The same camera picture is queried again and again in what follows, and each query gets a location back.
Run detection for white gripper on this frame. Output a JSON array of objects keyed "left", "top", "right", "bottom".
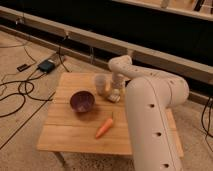
[{"left": 109, "top": 73, "right": 124, "bottom": 98}]

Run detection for white sponge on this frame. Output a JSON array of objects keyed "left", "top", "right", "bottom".
[{"left": 107, "top": 89, "right": 120, "bottom": 103}]

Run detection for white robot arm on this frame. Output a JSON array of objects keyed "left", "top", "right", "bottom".
[{"left": 108, "top": 55, "right": 189, "bottom": 171}]

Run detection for purple ceramic bowl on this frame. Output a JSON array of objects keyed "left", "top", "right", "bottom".
[{"left": 70, "top": 91, "right": 95, "bottom": 113}]

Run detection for clear plastic cup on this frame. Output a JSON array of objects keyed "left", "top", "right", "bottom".
[{"left": 94, "top": 74, "right": 107, "bottom": 96}]

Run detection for orange carrot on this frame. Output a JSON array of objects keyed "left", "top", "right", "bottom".
[{"left": 95, "top": 116, "right": 114, "bottom": 139}]

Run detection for wooden table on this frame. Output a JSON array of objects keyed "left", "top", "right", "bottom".
[{"left": 36, "top": 72, "right": 185, "bottom": 158}]

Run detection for black power adapter box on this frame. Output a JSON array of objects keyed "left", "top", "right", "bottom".
[{"left": 38, "top": 60, "right": 55, "bottom": 73}]

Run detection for metal table leg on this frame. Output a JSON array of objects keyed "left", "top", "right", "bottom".
[{"left": 53, "top": 152, "right": 68, "bottom": 171}]

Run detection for small black device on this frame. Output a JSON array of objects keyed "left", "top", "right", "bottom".
[{"left": 17, "top": 64, "right": 29, "bottom": 72}]

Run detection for black floor cables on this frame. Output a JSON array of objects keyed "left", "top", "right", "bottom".
[{"left": 0, "top": 39, "right": 56, "bottom": 119}]

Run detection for black cable at right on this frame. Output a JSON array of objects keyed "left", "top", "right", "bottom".
[{"left": 200, "top": 96, "right": 213, "bottom": 153}]

